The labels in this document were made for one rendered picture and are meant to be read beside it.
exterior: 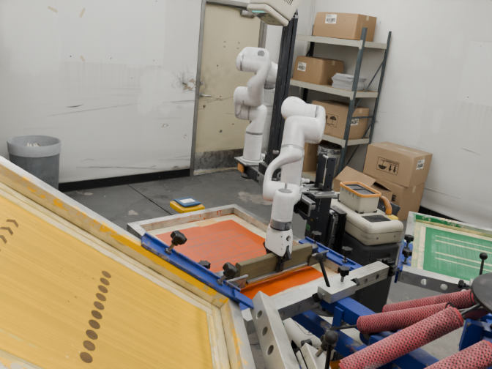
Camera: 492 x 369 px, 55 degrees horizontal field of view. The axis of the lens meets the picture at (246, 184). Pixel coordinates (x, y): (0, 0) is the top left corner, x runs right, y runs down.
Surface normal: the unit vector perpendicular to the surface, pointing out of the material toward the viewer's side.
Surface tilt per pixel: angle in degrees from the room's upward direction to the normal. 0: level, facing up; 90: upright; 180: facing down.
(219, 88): 90
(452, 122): 90
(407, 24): 90
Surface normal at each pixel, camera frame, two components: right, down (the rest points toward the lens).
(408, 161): -0.70, 0.11
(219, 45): 0.63, 0.30
